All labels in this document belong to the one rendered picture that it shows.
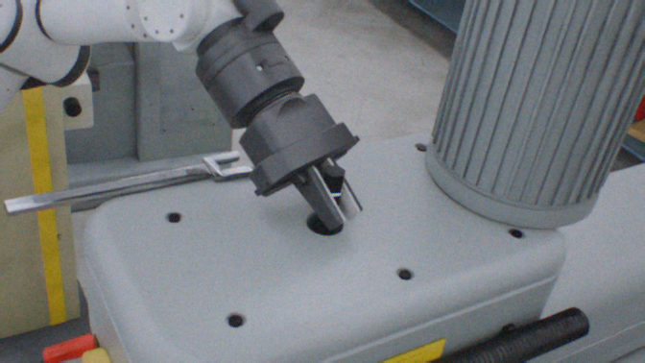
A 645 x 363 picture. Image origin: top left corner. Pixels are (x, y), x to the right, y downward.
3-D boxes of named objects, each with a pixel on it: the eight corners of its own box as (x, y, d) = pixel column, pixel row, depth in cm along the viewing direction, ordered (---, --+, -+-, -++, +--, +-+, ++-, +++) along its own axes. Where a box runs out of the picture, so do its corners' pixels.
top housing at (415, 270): (156, 510, 62) (155, 394, 52) (77, 307, 79) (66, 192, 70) (543, 348, 84) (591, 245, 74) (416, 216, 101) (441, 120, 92)
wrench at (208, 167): (10, 225, 65) (8, 217, 64) (2, 200, 68) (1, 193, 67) (250, 176, 76) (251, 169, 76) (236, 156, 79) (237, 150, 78)
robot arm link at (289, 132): (329, 170, 78) (270, 83, 79) (377, 125, 70) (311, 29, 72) (243, 214, 70) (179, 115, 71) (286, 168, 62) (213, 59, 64)
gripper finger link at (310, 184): (332, 230, 70) (297, 179, 70) (348, 217, 67) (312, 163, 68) (321, 237, 68) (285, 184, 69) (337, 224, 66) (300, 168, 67)
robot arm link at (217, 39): (180, 104, 68) (120, 11, 70) (246, 94, 77) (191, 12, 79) (254, 27, 63) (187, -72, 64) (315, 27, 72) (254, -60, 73)
